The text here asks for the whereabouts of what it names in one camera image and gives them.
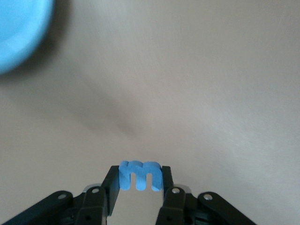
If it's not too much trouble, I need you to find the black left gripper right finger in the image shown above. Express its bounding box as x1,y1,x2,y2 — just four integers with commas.
157,165,255,225

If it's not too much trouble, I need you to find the blue plate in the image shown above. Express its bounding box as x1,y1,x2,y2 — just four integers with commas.
0,0,55,75

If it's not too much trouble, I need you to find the blue lowercase letter m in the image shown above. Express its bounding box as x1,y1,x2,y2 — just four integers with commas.
119,160,163,192

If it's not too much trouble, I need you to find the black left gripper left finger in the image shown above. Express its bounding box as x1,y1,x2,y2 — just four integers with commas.
0,165,120,225

